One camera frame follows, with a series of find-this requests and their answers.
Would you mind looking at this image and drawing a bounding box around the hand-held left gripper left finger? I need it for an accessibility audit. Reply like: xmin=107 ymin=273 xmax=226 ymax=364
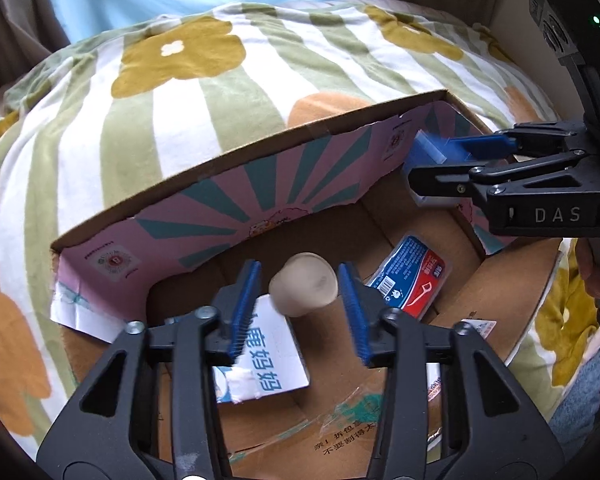
xmin=36 ymin=259 xmax=264 ymax=480

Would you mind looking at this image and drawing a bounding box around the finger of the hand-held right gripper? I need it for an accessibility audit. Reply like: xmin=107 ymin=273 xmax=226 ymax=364
xmin=413 ymin=121 xmax=590 ymax=165
xmin=406 ymin=150 xmax=589 ymax=209

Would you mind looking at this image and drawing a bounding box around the beige paper cup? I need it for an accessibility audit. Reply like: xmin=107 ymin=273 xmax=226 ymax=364
xmin=268 ymin=252 xmax=339 ymax=318

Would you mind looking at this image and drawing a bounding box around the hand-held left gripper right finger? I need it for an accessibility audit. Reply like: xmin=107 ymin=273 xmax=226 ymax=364
xmin=337 ymin=261 xmax=566 ymax=480

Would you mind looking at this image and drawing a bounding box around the blue denim clothing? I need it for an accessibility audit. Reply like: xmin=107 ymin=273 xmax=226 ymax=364
xmin=549 ymin=329 xmax=600 ymax=443

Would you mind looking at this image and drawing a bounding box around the cardboard box with pink flap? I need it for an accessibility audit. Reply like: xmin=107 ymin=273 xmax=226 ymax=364
xmin=50 ymin=89 xmax=564 ymax=480

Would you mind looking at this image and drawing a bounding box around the person's right hand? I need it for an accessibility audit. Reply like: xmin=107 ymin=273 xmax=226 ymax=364
xmin=574 ymin=238 xmax=600 ymax=301

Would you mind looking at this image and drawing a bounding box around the floral striped blanket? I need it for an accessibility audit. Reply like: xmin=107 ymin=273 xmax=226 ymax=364
xmin=0 ymin=0 xmax=600 ymax=463

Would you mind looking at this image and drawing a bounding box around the blue floss pick packet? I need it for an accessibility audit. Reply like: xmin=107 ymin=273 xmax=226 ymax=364
xmin=367 ymin=231 xmax=454 ymax=321

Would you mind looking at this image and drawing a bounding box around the white carton with blue print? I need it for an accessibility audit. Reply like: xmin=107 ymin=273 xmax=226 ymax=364
xmin=211 ymin=294 xmax=311 ymax=405

